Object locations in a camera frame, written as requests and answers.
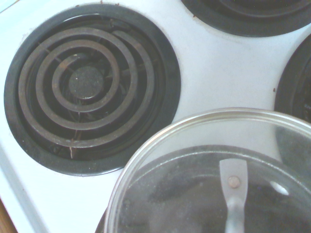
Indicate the round glass pot lid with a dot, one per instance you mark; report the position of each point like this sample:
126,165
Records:
194,136

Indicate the grey metal pot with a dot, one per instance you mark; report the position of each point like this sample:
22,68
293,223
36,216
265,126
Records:
175,194

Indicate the white electric stove top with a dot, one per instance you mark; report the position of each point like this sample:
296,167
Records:
218,72

